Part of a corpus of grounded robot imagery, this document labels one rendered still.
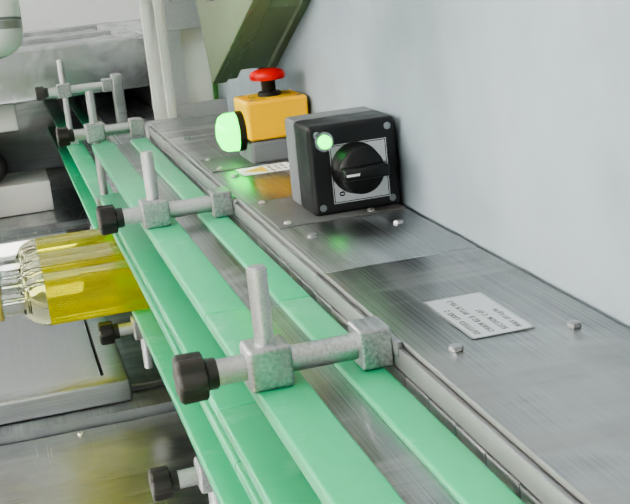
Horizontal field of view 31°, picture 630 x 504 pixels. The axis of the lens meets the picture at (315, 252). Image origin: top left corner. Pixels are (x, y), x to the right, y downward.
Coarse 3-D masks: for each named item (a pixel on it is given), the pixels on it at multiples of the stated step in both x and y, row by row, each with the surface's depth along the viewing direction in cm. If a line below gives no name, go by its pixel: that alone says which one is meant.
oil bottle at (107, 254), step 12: (84, 252) 148; (96, 252) 147; (108, 252) 146; (120, 252) 146; (36, 264) 144; (48, 264) 144; (60, 264) 143; (72, 264) 144; (84, 264) 144; (24, 276) 143
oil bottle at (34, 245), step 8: (72, 232) 159; (80, 232) 159; (88, 232) 158; (96, 232) 158; (32, 240) 157; (40, 240) 156; (48, 240) 156; (56, 240) 155; (64, 240) 155; (72, 240) 155; (80, 240) 155; (88, 240) 155; (96, 240) 155; (104, 240) 156; (24, 248) 154; (32, 248) 154; (40, 248) 154; (48, 248) 154; (56, 248) 154; (16, 256) 155; (24, 256) 154
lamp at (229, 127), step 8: (232, 112) 128; (240, 112) 128; (224, 120) 127; (232, 120) 127; (240, 120) 127; (216, 128) 128; (224, 128) 127; (232, 128) 127; (240, 128) 127; (216, 136) 129; (224, 136) 127; (232, 136) 127; (240, 136) 127; (224, 144) 127; (232, 144) 127; (240, 144) 127
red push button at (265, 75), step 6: (252, 72) 128; (258, 72) 127; (264, 72) 127; (270, 72) 127; (276, 72) 127; (282, 72) 127; (252, 78) 127; (258, 78) 127; (264, 78) 126; (270, 78) 126; (276, 78) 127; (264, 84) 128; (270, 84) 128; (264, 90) 128; (270, 90) 128
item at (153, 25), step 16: (144, 0) 183; (160, 0) 170; (144, 16) 184; (160, 16) 169; (144, 32) 184; (160, 32) 169; (160, 48) 170; (160, 64) 186; (160, 80) 187; (160, 96) 187; (160, 112) 188; (176, 112) 173
